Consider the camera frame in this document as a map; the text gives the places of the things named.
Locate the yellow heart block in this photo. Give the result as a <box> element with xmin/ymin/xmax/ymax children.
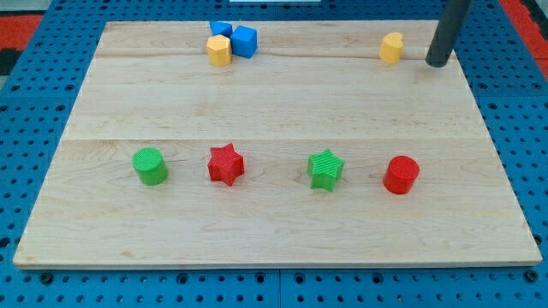
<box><xmin>378</xmin><ymin>32</ymin><xmax>404</xmax><ymax>64</ymax></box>

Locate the blue cube block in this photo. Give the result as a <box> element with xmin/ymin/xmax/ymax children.
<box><xmin>230</xmin><ymin>26</ymin><xmax>258</xmax><ymax>59</ymax></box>

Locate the red star block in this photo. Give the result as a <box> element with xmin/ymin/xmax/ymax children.
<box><xmin>207</xmin><ymin>143</ymin><xmax>245</xmax><ymax>187</ymax></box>

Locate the green star block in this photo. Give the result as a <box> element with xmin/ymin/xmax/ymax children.
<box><xmin>307</xmin><ymin>149</ymin><xmax>344</xmax><ymax>192</ymax></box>

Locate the light wooden board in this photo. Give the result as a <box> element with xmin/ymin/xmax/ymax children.
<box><xmin>13</xmin><ymin>21</ymin><xmax>542</xmax><ymax>270</ymax></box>

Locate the yellow hexagon block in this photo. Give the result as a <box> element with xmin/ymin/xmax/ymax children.
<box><xmin>206</xmin><ymin>34</ymin><xmax>232</xmax><ymax>67</ymax></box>

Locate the green cylinder block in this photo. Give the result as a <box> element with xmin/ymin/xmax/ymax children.
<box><xmin>132</xmin><ymin>147</ymin><xmax>168</xmax><ymax>186</ymax></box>

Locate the red cylinder block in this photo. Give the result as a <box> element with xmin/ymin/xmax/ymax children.
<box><xmin>383</xmin><ymin>156</ymin><xmax>420</xmax><ymax>194</ymax></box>

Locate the small blue wedge block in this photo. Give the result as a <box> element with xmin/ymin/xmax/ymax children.
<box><xmin>209</xmin><ymin>21</ymin><xmax>233</xmax><ymax>38</ymax></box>

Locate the dark grey robot pusher rod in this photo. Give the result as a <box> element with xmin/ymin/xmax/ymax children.
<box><xmin>425</xmin><ymin>0</ymin><xmax>473</xmax><ymax>68</ymax></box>

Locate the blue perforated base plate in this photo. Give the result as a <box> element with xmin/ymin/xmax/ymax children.
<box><xmin>1</xmin><ymin>0</ymin><xmax>547</xmax><ymax>307</ymax></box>

